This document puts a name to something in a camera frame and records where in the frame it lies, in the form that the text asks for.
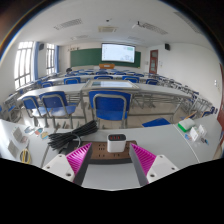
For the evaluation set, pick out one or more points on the green chalkboard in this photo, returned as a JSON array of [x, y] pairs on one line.
[[85, 57]]

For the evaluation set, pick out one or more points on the blue window curtain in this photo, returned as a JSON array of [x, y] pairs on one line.
[[57, 59], [36, 60]]

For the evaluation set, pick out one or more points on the rows of grey desks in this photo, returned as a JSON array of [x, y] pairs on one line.
[[60, 88]]

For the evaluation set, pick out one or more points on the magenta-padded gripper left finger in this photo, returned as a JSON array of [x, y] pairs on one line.
[[60, 166]]

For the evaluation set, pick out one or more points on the white charger block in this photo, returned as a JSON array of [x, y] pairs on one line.
[[116, 143]]

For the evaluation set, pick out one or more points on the small white box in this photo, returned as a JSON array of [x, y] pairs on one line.
[[202, 130], [194, 134]]

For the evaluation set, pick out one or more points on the white wall switch panel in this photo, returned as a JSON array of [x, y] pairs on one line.
[[215, 82]]

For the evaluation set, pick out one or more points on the group of blue chairs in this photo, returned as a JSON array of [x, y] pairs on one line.
[[110, 105]]

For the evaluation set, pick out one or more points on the group of ceiling lights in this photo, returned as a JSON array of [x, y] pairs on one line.
[[68, 23]]

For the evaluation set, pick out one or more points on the brown classroom door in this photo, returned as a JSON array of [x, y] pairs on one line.
[[153, 61]]

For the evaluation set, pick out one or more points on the orange wooden lectern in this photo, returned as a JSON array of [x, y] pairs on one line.
[[106, 66]]

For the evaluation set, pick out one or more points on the ceiling projector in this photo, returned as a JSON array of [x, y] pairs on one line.
[[136, 25]]

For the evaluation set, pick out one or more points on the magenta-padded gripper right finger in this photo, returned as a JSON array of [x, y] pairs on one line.
[[161, 166]]

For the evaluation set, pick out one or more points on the white standing card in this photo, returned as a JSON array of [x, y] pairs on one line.
[[17, 134], [12, 148]]

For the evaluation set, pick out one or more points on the framed desktop display panel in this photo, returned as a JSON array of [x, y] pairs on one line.
[[111, 84]]

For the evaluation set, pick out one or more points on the projection screen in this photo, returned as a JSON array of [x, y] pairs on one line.
[[118, 52]]

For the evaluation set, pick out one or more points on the yellow tape roll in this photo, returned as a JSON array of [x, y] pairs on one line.
[[22, 156]]

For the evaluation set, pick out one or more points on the black wall speaker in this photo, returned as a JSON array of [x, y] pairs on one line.
[[167, 47], [41, 46]]

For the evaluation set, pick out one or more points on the green and white box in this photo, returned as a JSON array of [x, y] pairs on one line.
[[186, 125]]

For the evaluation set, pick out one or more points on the ceiling air vent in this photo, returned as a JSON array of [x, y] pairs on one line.
[[107, 29]]

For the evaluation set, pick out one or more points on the large classroom window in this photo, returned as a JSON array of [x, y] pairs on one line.
[[50, 58], [24, 63]]

